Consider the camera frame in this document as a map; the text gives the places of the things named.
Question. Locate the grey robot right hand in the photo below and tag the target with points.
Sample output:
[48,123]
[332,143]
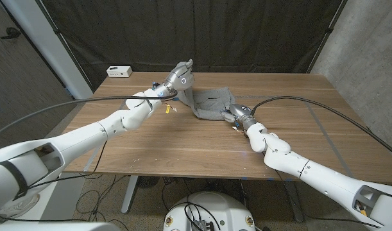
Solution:
[242,112]

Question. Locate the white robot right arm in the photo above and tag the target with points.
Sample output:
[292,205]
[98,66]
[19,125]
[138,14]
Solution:
[311,174]

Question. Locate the grey cotton shorts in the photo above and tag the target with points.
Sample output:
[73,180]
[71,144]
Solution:
[211,102]

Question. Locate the white power strip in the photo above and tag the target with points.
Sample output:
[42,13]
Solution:
[118,71]

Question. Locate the black round fan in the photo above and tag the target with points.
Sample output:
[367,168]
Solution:
[147,182]

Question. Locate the white door frame post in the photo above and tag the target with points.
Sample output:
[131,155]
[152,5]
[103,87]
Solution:
[43,41]

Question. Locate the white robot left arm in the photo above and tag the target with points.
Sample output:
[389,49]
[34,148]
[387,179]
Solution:
[70,144]

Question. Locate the black backdrop stand pole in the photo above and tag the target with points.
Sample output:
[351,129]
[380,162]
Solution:
[328,30]
[56,31]

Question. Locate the grey table leg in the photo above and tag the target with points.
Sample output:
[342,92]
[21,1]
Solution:
[294,202]

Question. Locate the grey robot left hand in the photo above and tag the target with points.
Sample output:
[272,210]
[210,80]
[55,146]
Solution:
[181,80]

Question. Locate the black backdrop curtain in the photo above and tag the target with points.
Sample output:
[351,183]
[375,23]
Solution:
[195,32]

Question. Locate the grey hub box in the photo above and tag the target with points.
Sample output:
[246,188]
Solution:
[199,225]

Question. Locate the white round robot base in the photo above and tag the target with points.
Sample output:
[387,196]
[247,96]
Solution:
[221,208]

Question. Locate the white table leg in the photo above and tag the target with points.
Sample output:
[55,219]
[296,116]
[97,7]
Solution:
[130,192]

